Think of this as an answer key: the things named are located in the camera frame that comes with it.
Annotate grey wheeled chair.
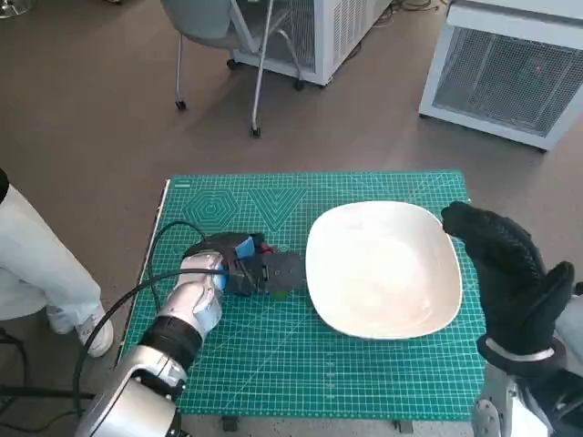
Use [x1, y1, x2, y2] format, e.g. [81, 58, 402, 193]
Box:
[161, 0, 307, 137]

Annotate green cutting mat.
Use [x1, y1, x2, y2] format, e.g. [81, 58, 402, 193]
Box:
[116, 170, 486, 422]

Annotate person in white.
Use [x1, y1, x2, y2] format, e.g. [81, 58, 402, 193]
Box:
[0, 167, 115, 359]

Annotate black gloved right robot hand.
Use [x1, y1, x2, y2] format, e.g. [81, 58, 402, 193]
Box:
[440, 202, 576, 356]

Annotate white mesh cabinet on casters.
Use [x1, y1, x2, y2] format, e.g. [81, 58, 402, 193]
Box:
[226, 0, 394, 91]

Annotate silver stool base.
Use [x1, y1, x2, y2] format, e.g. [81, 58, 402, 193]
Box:
[0, 0, 40, 20]

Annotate red toy grapes with leaf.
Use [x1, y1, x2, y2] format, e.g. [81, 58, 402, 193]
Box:
[260, 242, 292, 300]

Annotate thin tangled floor cables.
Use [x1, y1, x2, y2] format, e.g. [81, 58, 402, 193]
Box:
[387, 0, 451, 15]

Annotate black stand leg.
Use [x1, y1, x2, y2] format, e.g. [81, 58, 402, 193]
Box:
[0, 383, 96, 402]

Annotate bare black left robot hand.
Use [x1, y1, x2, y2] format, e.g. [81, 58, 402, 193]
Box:
[199, 230, 295, 274]

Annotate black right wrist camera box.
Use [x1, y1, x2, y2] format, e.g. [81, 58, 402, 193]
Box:
[518, 367, 583, 437]

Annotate black floor cable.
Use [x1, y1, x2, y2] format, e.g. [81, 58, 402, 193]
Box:
[0, 327, 29, 388]

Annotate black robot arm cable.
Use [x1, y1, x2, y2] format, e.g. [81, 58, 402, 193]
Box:
[72, 220, 229, 413]

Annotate large white mesh cabinet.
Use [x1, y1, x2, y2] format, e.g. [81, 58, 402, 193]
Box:
[417, 0, 583, 154]

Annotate white square plate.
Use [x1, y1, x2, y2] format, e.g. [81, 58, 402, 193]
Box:
[304, 201, 465, 341]

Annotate person in grey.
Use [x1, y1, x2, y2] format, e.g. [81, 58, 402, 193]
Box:
[553, 281, 583, 361]

